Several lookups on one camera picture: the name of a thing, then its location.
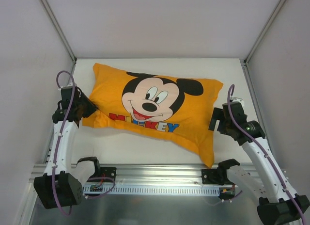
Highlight orange Mickey Mouse pillowcase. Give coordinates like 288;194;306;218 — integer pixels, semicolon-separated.
83;63;223;167

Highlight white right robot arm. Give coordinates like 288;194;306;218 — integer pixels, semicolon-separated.
206;100;310;225

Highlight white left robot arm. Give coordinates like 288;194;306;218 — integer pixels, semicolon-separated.
33;86;101;209

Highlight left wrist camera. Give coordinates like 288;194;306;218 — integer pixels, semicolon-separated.
59;82;77;91

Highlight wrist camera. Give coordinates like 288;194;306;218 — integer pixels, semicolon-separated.
59;82;77;91
230;96;245;107

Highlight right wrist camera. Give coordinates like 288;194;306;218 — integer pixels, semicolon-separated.
230;96;245;107

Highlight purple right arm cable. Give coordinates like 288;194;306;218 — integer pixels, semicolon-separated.
227;84;306;225

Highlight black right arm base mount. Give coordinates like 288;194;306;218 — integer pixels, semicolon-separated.
201;169;233;186

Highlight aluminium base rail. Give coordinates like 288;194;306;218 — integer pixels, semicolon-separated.
29;161;262;187

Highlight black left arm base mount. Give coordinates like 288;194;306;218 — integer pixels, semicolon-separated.
93;166;117;183

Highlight left aluminium frame post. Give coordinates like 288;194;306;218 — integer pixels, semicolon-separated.
39;0;77;64

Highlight aluminium frame post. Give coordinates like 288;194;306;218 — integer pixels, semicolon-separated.
39;0;77;64
243;0;287;66

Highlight white slotted cable duct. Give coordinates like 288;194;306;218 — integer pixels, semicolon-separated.
82;185;221;196

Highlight right aluminium frame post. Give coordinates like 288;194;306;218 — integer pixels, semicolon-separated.
243;0;287;66

